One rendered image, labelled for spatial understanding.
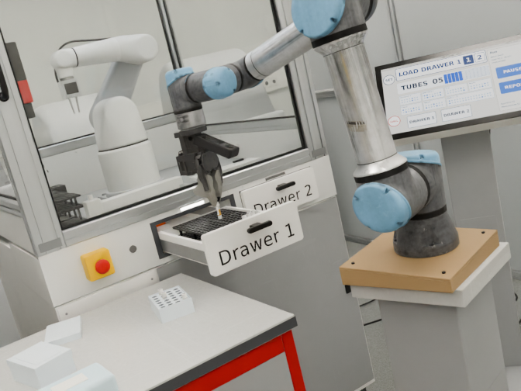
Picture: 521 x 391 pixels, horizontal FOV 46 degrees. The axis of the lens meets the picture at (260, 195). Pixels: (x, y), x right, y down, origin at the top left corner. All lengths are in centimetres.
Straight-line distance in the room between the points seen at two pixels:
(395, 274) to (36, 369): 78
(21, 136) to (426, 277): 106
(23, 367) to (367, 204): 79
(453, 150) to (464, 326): 89
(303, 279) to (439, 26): 160
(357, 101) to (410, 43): 214
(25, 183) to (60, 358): 52
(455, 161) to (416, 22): 127
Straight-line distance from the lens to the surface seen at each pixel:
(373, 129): 127
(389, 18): 345
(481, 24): 306
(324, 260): 218
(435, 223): 143
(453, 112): 211
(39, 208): 173
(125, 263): 181
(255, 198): 197
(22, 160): 171
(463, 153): 221
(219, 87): 148
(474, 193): 224
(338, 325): 227
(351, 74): 126
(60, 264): 176
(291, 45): 148
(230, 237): 156
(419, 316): 148
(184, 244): 169
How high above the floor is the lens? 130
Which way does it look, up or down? 12 degrees down
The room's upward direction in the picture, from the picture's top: 13 degrees counter-clockwise
